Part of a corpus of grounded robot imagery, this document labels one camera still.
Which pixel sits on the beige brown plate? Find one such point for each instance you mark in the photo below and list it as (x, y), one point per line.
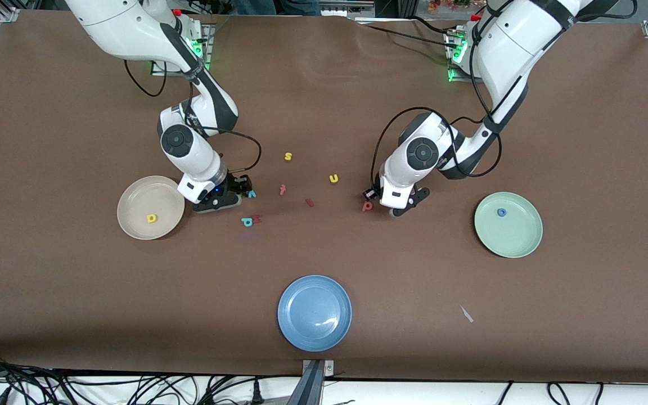
(144, 197)

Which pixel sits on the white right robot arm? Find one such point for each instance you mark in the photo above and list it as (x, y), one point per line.
(133, 22)

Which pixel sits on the blue plate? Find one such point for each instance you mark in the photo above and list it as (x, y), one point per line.
(314, 313)

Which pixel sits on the pink foam letter p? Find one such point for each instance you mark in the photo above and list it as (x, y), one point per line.
(370, 205)

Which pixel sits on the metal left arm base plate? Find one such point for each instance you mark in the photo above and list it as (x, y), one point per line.
(454, 77)

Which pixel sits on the brown table cover sheet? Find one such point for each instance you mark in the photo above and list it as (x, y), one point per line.
(324, 84)

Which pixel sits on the white paper scrap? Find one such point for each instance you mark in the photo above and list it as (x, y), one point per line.
(466, 314)

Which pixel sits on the orange leafy decoration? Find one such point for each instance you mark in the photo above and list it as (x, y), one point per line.
(448, 4)

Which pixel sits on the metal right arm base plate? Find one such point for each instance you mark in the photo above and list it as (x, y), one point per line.
(210, 39)

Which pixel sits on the yellow foam letter a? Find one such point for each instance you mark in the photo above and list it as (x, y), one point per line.
(149, 219)

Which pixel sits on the person in blue jeans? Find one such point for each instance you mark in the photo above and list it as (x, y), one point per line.
(276, 7)

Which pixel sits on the pale green plate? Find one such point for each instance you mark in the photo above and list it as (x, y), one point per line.
(521, 236)

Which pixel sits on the teal foam letter p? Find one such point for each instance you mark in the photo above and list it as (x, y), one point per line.
(244, 219)

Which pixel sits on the grey camera mount pole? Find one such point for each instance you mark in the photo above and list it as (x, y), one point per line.
(313, 388)

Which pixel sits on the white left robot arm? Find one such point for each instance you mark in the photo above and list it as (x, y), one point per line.
(515, 39)

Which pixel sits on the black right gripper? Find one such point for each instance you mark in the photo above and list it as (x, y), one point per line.
(238, 185)

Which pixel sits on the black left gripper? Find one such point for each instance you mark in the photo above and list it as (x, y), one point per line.
(370, 193)

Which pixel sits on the black power plug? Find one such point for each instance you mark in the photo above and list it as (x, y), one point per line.
(257, 394)

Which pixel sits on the grey metal box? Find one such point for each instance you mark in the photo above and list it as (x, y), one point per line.
(358, 10)

